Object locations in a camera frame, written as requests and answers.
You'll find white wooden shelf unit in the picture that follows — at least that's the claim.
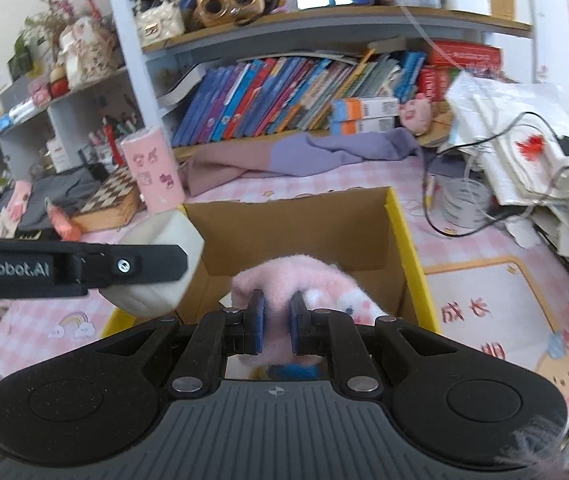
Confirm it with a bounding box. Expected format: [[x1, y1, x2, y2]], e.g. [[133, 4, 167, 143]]
[[0, 0, 535, 196]]

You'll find white soft block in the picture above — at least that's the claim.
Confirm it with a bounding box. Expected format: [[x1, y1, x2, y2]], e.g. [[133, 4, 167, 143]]
[[99, 209, 206, 313]]

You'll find bunch of pens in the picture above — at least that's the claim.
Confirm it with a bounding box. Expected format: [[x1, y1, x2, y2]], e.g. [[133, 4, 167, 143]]
[[87, 115, 140, 166]]

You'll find orange pink bottle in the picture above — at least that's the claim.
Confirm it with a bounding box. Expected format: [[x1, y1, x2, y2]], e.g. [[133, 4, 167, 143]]
[[46, 197, 82, 242]]

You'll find wooden chess box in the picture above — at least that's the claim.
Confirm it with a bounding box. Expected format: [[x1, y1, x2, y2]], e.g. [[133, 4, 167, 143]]
[[67, 165, 141, 233]]

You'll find red tassel ornament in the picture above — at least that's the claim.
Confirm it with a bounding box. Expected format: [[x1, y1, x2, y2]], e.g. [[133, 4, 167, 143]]
[[517, 132, 547, 158]]

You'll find pink pig plush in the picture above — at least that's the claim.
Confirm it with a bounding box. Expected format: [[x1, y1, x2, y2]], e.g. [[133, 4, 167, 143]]
[[398, 97, 435, 136]]

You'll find clear tape roll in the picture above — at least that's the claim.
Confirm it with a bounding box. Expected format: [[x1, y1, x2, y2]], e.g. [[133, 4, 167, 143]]
[[437, 177, 492, 231]]

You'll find orange white small box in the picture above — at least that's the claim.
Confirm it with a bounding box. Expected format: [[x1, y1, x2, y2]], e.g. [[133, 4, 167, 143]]
[[331, 116, 397, 136], [331, 97, 399, 122]]

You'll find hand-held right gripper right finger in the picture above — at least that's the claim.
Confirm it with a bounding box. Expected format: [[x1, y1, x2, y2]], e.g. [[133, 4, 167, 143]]
[[289, 290, 457, 397]]

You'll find dried flower bunch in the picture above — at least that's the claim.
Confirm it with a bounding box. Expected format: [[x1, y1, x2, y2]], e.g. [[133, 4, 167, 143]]
[[24, 0, 72, 46]]

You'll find mauve lavender garment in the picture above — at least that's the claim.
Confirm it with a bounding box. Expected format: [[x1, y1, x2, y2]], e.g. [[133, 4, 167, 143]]
[[182, 127, 422, 196]]

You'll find pink glove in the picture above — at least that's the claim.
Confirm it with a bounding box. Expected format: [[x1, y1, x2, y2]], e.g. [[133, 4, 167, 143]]
[[7, 180, 32, 221]]

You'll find row of colourful books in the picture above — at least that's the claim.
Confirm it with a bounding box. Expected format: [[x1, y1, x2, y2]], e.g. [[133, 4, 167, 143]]
[[172, 52, 427, 148]]

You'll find floral cloth bag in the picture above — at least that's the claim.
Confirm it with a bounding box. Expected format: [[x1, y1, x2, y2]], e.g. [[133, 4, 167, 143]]
[[59, 17, 120, 88]]

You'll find pile of white plastic bags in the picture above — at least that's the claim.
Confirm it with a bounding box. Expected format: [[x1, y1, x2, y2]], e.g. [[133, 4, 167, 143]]
[[447, 72, 569, 206]]

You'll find grey cloth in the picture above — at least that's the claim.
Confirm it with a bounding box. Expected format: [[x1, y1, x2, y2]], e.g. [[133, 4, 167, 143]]
[[17, 167, 102, 233]]

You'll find white charging cable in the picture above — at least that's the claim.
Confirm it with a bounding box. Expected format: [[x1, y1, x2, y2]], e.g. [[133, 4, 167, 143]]
[[399, 5, 465, 81]]

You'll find pink checked desktop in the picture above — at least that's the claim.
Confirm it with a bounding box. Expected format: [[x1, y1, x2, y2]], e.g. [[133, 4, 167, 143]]
[[0, 150, 569, 426]]

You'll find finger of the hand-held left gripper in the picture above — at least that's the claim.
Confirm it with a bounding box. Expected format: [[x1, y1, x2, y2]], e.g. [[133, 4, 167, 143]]
[[63, 243, 189, 292]]

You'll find pink plush sock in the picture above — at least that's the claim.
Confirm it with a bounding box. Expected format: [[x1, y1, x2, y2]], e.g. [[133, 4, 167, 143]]
[[231, 254, 390, 366]]

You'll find gold retro radio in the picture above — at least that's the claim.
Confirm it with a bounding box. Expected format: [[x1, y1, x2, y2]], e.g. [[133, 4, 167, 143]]
[[195, 0, 265, 31]]

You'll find pink printed cylinder holder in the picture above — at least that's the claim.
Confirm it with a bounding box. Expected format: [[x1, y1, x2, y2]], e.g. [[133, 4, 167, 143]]
[[121, 129, 185, 213]]

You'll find thick black cover book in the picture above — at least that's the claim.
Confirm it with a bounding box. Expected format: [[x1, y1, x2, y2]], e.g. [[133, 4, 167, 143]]
[[157, 62, 208, 106]]

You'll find red box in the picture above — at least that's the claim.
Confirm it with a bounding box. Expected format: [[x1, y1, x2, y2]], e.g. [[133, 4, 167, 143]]
[[417, 42, 502, 103]]

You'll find red round doll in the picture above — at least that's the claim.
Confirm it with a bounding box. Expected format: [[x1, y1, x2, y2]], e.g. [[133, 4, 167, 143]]
[[47, 67, 70, 98]]

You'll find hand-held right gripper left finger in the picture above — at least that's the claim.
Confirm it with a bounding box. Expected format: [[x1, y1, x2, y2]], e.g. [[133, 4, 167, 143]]
[[107, 289, 268, 397]]

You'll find cream quilted handbag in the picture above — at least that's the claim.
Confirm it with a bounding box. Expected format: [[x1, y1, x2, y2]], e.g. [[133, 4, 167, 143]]
[[134, 0, 185, 46]]

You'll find yellow cardboard box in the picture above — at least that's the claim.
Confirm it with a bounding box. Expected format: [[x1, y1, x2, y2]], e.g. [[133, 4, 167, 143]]
[[102, 186, 441, 341]]

